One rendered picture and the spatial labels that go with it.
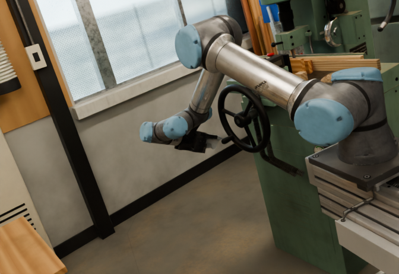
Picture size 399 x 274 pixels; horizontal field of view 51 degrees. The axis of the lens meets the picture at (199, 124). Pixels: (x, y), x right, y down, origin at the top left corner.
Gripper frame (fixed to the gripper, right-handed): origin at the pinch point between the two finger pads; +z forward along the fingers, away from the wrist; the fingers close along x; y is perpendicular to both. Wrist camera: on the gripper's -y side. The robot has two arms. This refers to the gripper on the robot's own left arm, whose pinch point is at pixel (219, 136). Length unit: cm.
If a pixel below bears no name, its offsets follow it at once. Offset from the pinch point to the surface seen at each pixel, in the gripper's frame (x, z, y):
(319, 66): 23.1, 25.3, -34.4
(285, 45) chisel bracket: 11.4, 16.7, -41.2
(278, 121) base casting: 10.4, 21.4, -10.2
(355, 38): 30, 36, -48
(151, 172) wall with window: -121, 41, 38
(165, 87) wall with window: -123, 42, -23
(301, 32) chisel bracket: 13, 22, -48
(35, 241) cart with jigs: -42, -54, 57
